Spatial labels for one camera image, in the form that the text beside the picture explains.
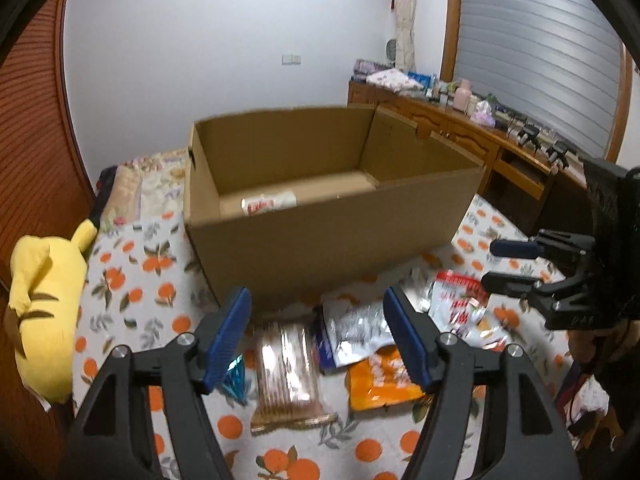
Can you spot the folded floral cloth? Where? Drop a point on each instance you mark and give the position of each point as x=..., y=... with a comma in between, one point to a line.
x=392, y=80

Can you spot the floral patchwork quilt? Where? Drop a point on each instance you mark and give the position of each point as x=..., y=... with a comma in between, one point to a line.
x=145, y=185

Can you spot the teal snack packet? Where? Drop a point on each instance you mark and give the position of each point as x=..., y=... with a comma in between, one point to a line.
x=235, y=377

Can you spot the white printed cloth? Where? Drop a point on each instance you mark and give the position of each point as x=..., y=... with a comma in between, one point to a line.
x=592, y=405

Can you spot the brown cardboard box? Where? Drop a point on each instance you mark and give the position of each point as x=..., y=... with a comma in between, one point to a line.
x=300, y=250

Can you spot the purple box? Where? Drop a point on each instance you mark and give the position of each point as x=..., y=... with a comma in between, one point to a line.
x=370, y=66

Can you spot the wooden louvered door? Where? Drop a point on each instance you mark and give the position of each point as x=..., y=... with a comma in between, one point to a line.
x=35, y=135

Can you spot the brown wafer packet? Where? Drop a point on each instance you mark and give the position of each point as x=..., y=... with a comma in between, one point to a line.
x=287, y=375

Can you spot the orange fruit print blanket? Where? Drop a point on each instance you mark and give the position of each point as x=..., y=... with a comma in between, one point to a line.
x=130, y=280

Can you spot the wooden cabinet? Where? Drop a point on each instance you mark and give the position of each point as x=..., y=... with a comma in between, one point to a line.
x=465, y=135

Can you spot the small grey fan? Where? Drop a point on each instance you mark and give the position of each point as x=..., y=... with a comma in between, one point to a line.
x=391, y=51

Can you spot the black clamp device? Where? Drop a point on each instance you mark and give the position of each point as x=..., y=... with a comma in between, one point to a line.
x=559, y=155
x=528, y=135

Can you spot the grey window blind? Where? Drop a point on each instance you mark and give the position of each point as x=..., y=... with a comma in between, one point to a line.
x=530, y=45

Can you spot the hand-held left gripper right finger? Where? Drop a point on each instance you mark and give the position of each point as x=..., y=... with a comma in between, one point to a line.
x=405, y=335

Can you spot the orange snack packet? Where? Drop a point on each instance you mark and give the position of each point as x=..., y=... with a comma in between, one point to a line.
x=380, y=380

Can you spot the pink bottle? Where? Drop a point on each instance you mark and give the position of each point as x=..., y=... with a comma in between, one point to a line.
x=462, y=96

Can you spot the silver snack packet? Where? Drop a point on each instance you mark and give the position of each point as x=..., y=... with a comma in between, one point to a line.
x=355, y=330

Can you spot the blue packet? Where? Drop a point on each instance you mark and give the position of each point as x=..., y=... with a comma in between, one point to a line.
x=422, y=81

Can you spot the yellow plush toy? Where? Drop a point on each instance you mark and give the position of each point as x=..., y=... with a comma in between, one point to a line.
x=42, y=310

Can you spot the beige curtain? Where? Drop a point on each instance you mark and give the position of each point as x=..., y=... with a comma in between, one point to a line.
x=405, y=15

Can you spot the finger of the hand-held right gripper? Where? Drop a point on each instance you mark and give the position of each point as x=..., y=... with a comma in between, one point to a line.
x=510, y=282
x=515, y=248

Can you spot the red and white snack packet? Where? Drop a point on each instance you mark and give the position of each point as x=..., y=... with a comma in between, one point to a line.
x=457, y=300

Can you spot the white wall switch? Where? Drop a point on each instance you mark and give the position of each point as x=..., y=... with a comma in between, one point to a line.
x=291, y=59

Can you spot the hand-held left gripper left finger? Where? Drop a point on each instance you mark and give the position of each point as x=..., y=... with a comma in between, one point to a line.
x=227, y=340

